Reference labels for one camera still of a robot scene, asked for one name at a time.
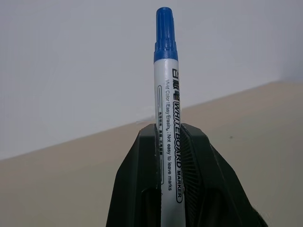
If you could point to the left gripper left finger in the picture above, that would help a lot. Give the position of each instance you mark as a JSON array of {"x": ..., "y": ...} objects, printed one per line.
[{"x": 135, "y": 179}]

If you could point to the blue whiteboard marker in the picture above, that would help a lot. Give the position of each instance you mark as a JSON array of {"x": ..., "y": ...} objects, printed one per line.
[{"x": 165, "y": 94}]

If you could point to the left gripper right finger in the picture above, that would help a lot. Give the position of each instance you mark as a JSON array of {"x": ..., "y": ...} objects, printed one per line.
[{"x": 213, "y": 189}]

